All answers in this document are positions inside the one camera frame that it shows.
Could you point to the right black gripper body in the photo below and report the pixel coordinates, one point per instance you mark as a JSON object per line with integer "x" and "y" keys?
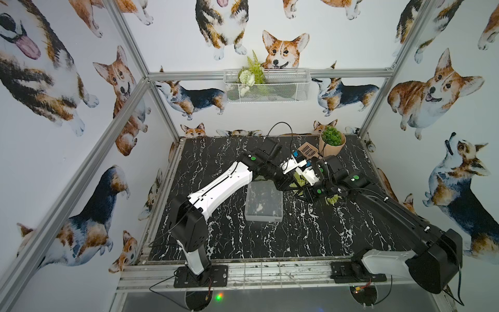
{"x": 323, "y": 188}

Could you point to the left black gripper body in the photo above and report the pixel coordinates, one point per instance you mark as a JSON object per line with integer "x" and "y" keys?
{"x": 292, "y": 181}

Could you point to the green shuttlecock five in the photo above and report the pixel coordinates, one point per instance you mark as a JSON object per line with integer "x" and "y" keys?
{"x": 333, "y": 200}

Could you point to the green shuttlecock three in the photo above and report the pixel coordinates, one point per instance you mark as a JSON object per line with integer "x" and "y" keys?
{"x": 300, "y": 180}

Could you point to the clear plastic storage box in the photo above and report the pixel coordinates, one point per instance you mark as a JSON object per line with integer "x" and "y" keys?
{"x": 264, "y": 203}

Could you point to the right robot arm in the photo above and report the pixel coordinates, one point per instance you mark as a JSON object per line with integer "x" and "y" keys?
{"x": 434, "y": 256}

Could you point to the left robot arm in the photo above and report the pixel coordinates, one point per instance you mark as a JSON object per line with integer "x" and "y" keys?
{"x": 187, "y": 221}

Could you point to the pink slotted scoop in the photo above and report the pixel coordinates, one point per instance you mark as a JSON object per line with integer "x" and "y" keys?
{"x": 308, "y": 151}

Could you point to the pink pot with succulent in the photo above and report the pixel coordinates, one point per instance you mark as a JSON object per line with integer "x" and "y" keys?
{"x": 331, "y": 142}

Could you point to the green fern plant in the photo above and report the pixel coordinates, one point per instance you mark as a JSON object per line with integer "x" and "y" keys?
{"x": 251, "y": 75}

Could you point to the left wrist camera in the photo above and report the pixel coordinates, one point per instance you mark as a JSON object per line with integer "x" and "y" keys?
{"x": 289, "y": 165}

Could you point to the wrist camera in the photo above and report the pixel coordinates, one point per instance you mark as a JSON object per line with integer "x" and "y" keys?
{"x": 289, "y": 165}
{"x": 310, "y": 171}

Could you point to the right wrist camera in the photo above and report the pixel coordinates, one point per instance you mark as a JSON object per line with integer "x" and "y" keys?
{"x": 310, "y": 171}

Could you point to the white wire wall basket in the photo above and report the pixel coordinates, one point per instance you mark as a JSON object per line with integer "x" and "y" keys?
{"x": 281, "y": 86}

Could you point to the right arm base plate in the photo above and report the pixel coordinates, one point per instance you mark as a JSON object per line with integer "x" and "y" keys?
{"x": 353, "y": 272}

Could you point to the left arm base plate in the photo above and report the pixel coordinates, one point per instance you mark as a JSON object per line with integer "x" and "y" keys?
{"x": 215, "y": 276}

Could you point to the aluminium front rail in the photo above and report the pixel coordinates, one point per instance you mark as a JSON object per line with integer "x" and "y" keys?
{"x": 248, "y": 275}

